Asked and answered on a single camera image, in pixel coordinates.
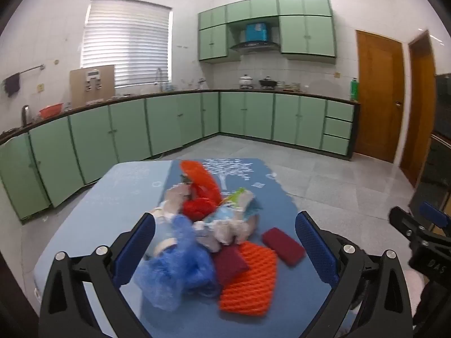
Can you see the white cooking pot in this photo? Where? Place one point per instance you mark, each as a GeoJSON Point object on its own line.
{"type": "Point", "coordinates": [245, 81]}

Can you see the black range hood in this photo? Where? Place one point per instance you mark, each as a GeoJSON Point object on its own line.
{"type": "Point", "coordinates": [253, 45]}

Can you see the plain wooden door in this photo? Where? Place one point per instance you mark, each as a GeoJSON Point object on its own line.
{"type": "Point", "coordinates": [421, 112]}

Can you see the green drawer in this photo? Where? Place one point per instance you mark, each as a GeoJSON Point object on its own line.
{"type": "Point", "coordinates": [340, 111]}
{"type": "Point", "coordinates": [338, 127]}
{"type": "Point", "coordinates": [335, 144]}

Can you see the metal towel rail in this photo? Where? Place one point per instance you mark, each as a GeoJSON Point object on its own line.
{"type": "Point", "coordinates": [31, 69]}

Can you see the light blue table cover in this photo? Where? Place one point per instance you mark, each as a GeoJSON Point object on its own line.
{"type": "Point", "coordinates": [105, 200]}

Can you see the black wok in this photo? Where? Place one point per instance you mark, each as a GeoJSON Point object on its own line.
{"type": "Point", "coordinates": [267, 83]}

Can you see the black glass cabinet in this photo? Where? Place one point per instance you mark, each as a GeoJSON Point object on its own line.
{"type": "Point", "coordinates": [440, 130]}

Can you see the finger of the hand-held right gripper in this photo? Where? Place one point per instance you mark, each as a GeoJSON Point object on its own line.
{"type": "Point", "coordinates": [435, 214]}
{"type": "Point", "coordinates": [405, 223]}

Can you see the metal faucet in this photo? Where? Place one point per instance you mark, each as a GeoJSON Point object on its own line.
{"type": "Point", "coordinates": [159, 77]}

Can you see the green wall cabinets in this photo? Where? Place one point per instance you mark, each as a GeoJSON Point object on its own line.
{"type": "Point", "coordinates": [306, 31]}

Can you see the clear plastic container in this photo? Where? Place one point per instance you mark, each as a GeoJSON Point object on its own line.
{"type": "Point", "coordinates": [164, 243]}

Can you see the blue box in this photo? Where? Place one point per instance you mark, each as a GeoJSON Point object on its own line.
{"type": "Point", "coordinates": [256, 32]}

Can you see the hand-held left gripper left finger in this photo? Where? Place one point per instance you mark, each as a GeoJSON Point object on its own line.
{"type": "Point", "coordinates": [135, 250]}

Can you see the blue plastic mesh wrap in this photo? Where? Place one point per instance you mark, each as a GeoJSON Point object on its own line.
{"type": "Point", "coordinates": [179, 264]}

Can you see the green base cabinets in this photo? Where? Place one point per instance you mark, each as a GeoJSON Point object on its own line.
{"type": "Point", "coordinates": [158, 119]}

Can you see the teal snack wrapper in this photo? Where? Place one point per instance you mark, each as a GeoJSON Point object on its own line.
{"type": "Point", "coordinates": [243, 200]}

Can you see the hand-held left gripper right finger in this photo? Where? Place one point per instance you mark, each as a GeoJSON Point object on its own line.
{"type": "Point", "coordinates": [315, 250]}

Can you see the green bottle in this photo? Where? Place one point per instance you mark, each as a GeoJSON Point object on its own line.
{"type": "Point", "coordinates": [354, 89]}

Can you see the maroon sponge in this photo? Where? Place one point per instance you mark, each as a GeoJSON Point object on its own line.
{"type": "Point", "coordinates": [283, 246]}

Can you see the long orange foam net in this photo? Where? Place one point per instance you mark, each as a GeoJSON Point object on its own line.
{"type": "Point", "coordinates": [201, 179]}

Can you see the dark red cloth pad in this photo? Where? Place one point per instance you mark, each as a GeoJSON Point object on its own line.
{"type": "Point", "coordinates": [229, 266]}

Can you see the blue tree-print tablecloth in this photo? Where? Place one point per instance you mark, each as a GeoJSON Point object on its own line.
{"type": "Point", "coordinates": [292, 288]}

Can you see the white tissue paper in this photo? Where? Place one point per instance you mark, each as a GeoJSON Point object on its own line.
{"type": "Point", "coordinates": [229, 232]}

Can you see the red paper cup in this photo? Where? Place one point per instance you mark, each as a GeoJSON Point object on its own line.
{"type": "Point", "coordinates": [197, 207]}

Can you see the white window blind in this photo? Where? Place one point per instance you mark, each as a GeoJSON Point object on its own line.
{"type": "Point", "coordinates": [127, 42]}

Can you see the dark towel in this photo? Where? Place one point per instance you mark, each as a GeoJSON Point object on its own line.
{"type": "Point", "coordinates": [12, 84]}

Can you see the red basin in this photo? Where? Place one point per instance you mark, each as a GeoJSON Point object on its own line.
{"type": "Point", "coordinates": [51, 111]}

